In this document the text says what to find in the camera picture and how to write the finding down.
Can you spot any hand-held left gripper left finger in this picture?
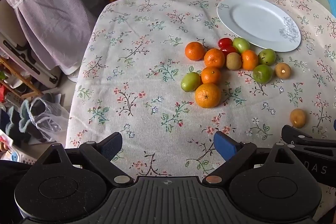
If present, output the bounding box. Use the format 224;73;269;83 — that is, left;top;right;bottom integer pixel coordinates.
29;132;134;186

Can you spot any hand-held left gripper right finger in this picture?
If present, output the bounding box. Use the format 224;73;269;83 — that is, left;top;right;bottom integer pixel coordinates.
205;131;300;185

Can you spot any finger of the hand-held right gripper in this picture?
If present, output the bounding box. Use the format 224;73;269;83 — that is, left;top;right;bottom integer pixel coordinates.
282;125;336;146
288;145;336;161

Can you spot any large orange mandarin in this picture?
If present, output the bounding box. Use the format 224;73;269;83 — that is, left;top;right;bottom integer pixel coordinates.
195;83;221;109

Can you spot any brown kiwi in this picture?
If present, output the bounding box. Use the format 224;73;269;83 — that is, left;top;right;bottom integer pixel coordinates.
290;109;307;128
275;63;291;79
226;52;242;71

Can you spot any green jujube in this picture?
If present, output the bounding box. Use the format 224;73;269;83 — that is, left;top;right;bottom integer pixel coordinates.
180;72;201;92
252;64;273;84
258;49;277;66
232;37;250;54

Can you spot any small orange mandarin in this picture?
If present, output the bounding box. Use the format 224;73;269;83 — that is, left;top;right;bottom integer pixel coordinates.
241;50;259;71
184;42;205;61
201;66;222;85
204;48;226;69

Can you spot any white plate with flower print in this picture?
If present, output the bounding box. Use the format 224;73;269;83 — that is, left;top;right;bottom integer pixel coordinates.
217;0;301;52

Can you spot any clear plastic bag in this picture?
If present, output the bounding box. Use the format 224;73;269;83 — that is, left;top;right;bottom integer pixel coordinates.
29;97;70;142

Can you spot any light blue slipper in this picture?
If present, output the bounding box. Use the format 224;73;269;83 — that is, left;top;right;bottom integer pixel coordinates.
5;99;36;140

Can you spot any floral tablecloth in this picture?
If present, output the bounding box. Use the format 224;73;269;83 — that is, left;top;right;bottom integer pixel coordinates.
65;0;336;219

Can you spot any wooden rack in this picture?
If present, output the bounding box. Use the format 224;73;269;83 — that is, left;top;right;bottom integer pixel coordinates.
0;56;44;99

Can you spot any white plastic case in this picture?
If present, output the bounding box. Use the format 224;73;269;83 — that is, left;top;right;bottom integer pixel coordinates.
0;32;59;88

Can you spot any lilac cloth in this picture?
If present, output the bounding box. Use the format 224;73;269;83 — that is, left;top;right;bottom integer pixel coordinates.
14;0;105;75

